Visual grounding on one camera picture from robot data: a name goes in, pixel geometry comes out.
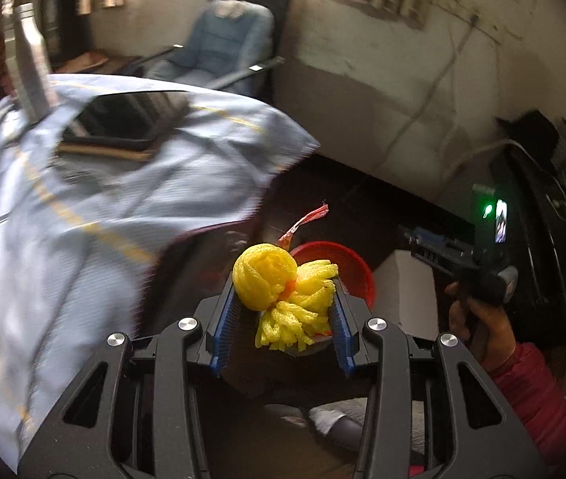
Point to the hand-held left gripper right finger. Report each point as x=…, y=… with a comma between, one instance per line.
x=341, y=332

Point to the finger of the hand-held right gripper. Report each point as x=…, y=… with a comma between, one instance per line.
x=437, y=249

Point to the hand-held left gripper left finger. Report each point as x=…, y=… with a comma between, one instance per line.
x=224, y=332

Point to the red plastic bin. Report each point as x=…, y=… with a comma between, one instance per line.
x=355, y=269

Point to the yellow foam fruit net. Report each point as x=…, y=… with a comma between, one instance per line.
x=263, y=274

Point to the person's right forearm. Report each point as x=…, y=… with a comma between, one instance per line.
x=537, y=399

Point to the person's right hand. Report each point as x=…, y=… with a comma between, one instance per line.
x=492, y=327

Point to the white box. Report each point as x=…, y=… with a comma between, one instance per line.
x=405, y=292

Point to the grey cloth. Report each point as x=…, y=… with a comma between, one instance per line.
x=342, y=421

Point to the red plastic wrapper strip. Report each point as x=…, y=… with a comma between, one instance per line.
x=308, y=219

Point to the blue checked tablecloth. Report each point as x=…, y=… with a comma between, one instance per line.
x=63, y=239

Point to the stainless steel bottle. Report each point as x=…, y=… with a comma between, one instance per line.
x=25, y=65

